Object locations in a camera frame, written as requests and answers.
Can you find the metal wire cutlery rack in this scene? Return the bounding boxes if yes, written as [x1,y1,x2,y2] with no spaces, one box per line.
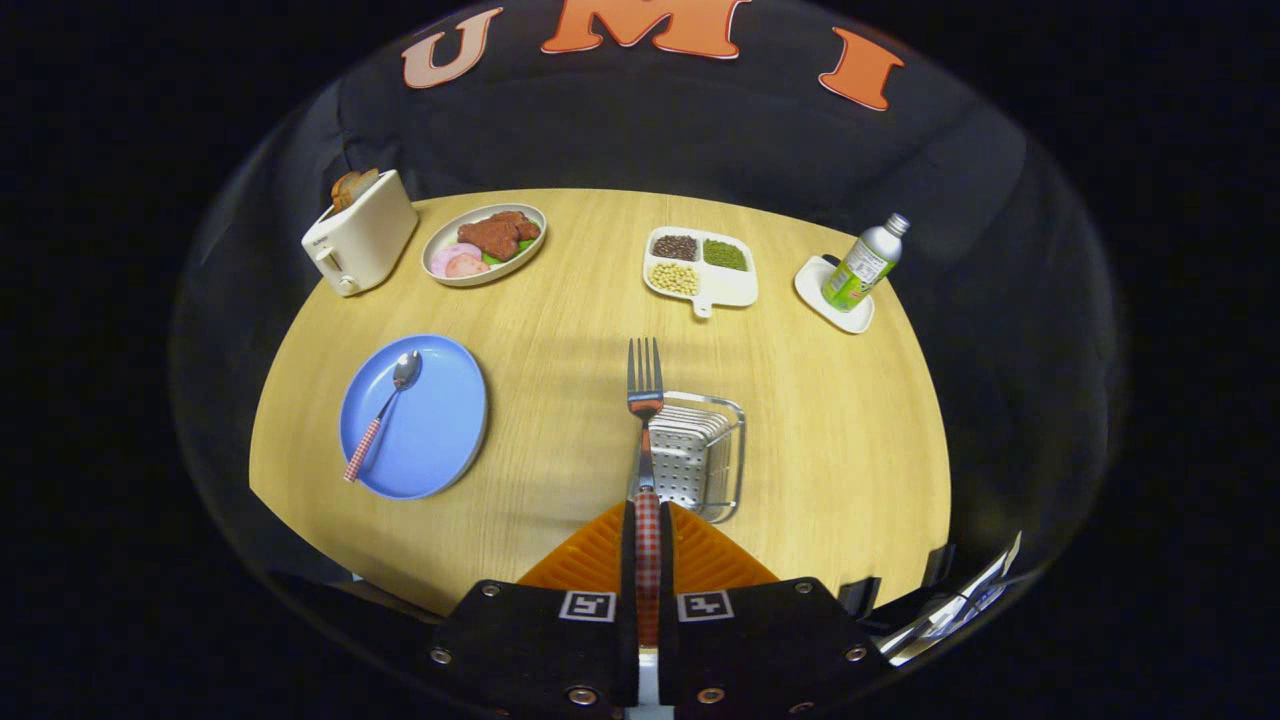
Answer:
[640,391,747,525]

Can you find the white toaster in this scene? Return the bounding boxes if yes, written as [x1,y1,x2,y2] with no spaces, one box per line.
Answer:
[301,169,420,297]

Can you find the green label metal bottle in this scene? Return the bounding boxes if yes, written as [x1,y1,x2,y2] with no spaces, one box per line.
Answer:
[821,213,912,313]

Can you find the spoon with red checked handle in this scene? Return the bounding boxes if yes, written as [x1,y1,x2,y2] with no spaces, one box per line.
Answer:
[343,350,424,484]

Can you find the white divided dish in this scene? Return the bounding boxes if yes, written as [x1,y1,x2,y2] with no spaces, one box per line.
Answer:
[642,226,759,319]

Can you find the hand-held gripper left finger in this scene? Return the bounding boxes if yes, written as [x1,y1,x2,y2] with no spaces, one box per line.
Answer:
[430,500,641,716]

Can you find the white food plate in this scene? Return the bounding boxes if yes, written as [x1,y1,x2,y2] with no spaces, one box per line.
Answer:
[421,203,549,288]

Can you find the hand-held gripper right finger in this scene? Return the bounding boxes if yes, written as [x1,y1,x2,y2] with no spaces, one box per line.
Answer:
[658,500,886,716]

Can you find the fork with red checked handle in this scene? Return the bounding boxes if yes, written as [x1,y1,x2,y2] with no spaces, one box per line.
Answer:
[626,337,665,646]

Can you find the red-brown steak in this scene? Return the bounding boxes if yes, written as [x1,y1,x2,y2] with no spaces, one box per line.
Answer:
[457,210,542,262]

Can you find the blue plate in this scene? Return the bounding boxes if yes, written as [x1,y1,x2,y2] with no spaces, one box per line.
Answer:
[339,334,490,501]

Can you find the small white tray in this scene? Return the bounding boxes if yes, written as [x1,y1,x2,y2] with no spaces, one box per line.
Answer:
[794,255,876,335]

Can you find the pink ham slices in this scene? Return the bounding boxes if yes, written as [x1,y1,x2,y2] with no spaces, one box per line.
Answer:
[430,243,491,280]

